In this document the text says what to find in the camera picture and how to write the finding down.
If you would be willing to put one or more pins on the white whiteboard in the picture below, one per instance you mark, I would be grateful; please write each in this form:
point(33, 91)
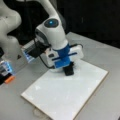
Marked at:
point(62, 97)

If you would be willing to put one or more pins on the orange small object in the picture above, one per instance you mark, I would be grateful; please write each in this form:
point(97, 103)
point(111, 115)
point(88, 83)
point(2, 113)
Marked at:
point(8, 80)

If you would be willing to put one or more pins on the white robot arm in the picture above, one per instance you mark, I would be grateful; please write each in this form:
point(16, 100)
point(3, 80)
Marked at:
point(51, 28)

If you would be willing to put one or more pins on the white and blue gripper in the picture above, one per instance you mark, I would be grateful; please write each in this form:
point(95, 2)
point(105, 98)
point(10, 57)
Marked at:
point(62, 58)

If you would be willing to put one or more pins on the black whiteboard eraser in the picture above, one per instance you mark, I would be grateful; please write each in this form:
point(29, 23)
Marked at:
point(68, 70)

